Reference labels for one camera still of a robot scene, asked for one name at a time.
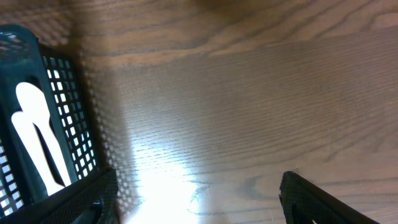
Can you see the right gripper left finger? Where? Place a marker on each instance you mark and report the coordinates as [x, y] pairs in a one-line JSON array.
[[89, 200]]

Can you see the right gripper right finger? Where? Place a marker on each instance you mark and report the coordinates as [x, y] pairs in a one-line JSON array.
[[304, 202]]

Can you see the white fork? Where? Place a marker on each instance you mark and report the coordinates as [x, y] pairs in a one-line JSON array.
[[33, 103], [32, 144]]

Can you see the black plastic basket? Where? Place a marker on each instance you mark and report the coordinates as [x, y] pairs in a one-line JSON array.
[[25, 60]]

